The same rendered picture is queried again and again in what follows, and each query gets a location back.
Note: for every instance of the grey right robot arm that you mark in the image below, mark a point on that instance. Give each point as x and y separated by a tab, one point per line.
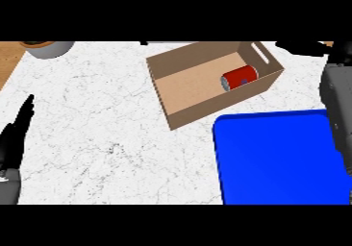
342	112

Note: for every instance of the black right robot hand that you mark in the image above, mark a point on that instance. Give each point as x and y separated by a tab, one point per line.
342	53

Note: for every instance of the blue tray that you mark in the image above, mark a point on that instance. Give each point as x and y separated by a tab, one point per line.
278	160

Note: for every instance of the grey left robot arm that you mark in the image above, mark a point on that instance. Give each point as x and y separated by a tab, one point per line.
7	187

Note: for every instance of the red can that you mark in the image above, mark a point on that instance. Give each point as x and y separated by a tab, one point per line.
241	77

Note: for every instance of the brown cardboard box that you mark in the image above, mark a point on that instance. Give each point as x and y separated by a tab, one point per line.
192	83

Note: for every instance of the grey pot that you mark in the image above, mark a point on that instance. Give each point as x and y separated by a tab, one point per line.
50	49

